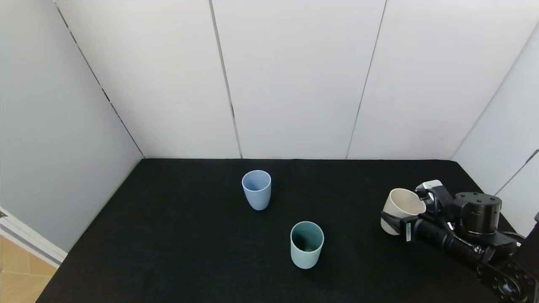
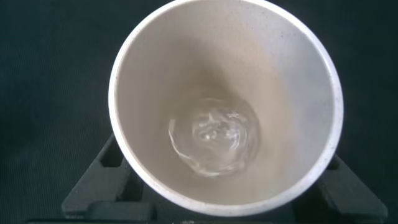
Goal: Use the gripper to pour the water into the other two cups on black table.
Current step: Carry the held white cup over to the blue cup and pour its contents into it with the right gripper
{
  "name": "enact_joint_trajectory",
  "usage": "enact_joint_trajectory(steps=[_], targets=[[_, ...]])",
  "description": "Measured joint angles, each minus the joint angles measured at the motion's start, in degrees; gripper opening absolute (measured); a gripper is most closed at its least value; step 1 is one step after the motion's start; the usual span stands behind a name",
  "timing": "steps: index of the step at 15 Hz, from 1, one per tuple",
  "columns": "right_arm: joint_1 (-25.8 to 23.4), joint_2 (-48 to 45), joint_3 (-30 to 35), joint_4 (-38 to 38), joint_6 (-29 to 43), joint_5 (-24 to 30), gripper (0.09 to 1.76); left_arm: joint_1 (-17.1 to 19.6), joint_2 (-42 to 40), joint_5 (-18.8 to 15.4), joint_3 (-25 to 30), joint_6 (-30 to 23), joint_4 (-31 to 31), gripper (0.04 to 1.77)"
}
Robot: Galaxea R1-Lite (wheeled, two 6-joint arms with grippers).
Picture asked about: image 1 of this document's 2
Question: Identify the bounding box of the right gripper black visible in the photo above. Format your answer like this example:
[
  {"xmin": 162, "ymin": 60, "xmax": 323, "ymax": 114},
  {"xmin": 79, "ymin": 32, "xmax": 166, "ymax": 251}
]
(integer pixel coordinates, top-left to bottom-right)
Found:
[{"xmin": 379, "ymin": 210, "xmax": 455, "ymax": 249}]

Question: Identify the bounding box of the cream white plastic cup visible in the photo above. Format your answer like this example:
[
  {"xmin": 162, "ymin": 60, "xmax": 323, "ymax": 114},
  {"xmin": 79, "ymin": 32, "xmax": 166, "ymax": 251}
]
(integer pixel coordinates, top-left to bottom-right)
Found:
[{"xmin": 381, "ymin": 188, "xmax": 427, "ymax": 235}]

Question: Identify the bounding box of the teal green plastic cup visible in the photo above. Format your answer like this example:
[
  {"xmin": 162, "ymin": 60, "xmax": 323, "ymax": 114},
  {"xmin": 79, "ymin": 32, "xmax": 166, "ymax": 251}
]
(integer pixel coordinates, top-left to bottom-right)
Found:
[{"xmin": 290, "ymin": 221, "xmax": 325, "ymax": 269}]

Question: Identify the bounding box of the light blue plastic cup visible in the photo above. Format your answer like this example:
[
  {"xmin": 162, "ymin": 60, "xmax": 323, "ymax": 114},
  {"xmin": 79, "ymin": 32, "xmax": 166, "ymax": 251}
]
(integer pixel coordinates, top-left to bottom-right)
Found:
[{"xmin": 241, "ymin": 170, "xmax": 272, "ymax": 211}]

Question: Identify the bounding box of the black tablecloth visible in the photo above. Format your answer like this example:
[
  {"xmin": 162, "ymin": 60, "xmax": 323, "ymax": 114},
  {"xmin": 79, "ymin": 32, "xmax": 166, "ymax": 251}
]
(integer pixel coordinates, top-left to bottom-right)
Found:
[{"xmin": 37, "ymin": 158, "xmax": 539, "ymax": 303}]

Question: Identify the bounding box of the white door frame trim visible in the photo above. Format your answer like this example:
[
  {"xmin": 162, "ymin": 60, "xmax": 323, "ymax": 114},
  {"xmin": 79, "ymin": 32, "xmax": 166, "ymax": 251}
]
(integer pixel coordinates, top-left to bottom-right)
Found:
[{"xmin": 0, "ymin": 205, "xmax": 69, "ymax": 268}]

